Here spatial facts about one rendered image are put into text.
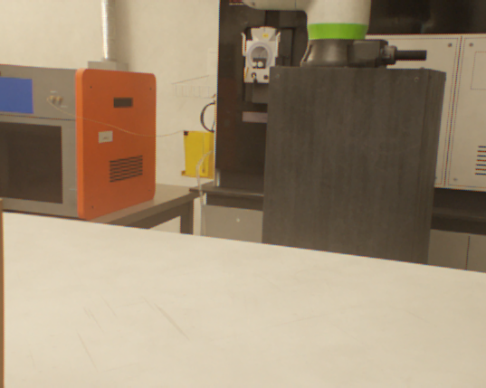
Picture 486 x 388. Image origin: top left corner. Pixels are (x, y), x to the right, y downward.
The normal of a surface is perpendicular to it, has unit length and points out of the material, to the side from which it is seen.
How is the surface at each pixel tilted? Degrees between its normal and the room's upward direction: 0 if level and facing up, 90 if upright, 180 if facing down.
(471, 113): 90
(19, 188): 90
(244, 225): 90
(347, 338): 0
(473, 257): 90
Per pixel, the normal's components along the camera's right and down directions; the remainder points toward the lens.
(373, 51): -0.40, -0.01
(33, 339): 0.04, -0.98
